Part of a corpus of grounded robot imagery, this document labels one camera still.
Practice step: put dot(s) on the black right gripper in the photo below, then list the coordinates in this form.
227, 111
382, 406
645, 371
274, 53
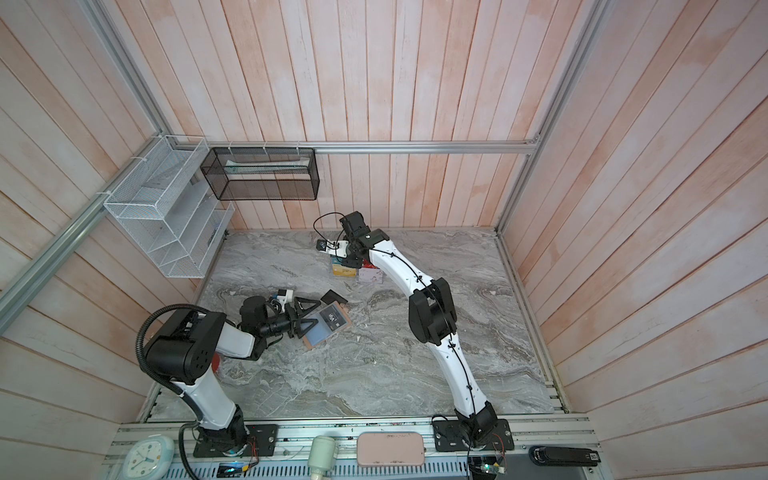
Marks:
351, 263

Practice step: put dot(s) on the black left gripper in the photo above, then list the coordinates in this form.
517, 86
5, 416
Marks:
293, 319

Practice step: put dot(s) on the dark grey credit card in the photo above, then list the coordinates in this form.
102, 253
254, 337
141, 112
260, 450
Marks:
334, 317

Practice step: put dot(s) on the black credit card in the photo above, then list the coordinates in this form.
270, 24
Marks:
331, 297

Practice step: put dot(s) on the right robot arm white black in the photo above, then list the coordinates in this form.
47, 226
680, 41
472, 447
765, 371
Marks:
432, 318

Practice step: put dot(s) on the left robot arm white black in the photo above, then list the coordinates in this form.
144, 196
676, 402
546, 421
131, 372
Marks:
176, 345

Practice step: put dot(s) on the gold credit card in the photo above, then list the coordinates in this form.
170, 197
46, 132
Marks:
343, 271

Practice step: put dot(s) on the black mesh basket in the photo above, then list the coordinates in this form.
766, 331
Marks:
262, 173

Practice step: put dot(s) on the pink rectangular case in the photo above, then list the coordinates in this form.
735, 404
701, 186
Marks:
390, 449

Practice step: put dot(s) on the white analog clock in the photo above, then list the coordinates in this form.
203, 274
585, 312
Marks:
148, 459

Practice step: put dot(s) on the black stapler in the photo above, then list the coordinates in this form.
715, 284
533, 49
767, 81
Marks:
559, 456

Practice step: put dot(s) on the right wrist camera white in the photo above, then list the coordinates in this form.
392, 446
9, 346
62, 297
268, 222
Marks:
333, 248

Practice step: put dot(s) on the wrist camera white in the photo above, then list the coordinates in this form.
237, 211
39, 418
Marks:
333, 248
281, 299

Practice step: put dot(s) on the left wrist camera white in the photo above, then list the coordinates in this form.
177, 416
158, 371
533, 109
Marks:
281, 299

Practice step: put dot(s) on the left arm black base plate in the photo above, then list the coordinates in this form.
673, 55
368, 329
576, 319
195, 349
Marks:
248, 440

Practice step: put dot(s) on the white wire mesh shelf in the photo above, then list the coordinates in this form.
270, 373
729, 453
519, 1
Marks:
169, 209

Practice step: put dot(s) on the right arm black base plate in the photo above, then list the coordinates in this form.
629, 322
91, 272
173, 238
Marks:
456, 435

